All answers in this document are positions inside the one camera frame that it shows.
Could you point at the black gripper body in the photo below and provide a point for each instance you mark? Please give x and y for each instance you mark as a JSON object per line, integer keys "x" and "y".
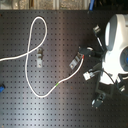
{"x": 85, "y": 51}

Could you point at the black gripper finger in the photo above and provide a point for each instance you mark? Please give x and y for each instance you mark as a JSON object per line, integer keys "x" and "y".
{"x": 75, "y": 61}

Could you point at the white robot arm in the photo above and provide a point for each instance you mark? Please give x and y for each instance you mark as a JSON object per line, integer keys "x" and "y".
{"x": 113, "y": 58}

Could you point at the white connector plug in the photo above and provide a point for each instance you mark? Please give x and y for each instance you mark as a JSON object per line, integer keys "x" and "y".
{"x": 88, "y": 75}

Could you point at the blue pole in background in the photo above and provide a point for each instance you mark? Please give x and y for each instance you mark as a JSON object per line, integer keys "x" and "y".
{"x": 91, "y": 4}

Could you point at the blue object at edge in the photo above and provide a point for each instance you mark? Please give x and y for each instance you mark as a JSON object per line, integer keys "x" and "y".
{"x": 1, "y": 88}

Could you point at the metal cable clip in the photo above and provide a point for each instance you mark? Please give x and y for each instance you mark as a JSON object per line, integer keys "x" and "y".
{"x": 39, "y": 56}

